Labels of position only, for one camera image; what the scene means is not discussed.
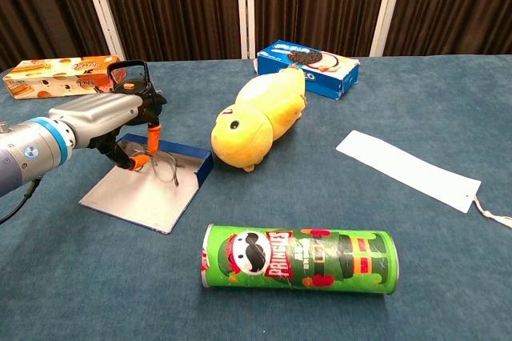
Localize blue Oreo cookie box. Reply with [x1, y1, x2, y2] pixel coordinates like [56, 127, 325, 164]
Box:
[255, 39, 360, 101]

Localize small black teapot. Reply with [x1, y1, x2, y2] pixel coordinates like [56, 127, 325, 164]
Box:
[106, 59, 164, 98]

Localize white bookmark with tassel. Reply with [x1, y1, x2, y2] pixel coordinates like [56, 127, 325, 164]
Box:
[335, 129, 512, 230]

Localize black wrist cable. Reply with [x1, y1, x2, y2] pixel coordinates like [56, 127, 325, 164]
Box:
[0, 178, 42, 225]

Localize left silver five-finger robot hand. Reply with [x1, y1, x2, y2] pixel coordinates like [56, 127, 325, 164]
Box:
[48, 91, 168, 173]

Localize blue felt tablecloth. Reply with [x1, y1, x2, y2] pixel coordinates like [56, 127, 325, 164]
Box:
[0, 54, 512, 341]

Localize brown fabric divider panel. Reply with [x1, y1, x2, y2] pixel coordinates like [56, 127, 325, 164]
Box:
[383, 0, 512, 57]
[0, 0, 126, 72]
[94, 0, 247, 62]
[244, 0, 407, 58]

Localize green Pringles can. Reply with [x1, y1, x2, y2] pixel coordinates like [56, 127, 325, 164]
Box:
[201, 223, 400, 295]

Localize blue grey folding glasses case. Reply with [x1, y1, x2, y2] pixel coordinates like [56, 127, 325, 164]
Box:
[78, 132, 214, 235]

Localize orange biscuit box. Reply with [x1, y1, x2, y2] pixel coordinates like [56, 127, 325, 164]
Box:
[2, 55, 123, 101]

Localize thin black-framed eyeglasses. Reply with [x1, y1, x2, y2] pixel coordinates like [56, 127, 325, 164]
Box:
[127, 143, 181, 187]

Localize yellow duck plush toy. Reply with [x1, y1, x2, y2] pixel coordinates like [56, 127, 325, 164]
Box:
[210, 65, 308, 173]

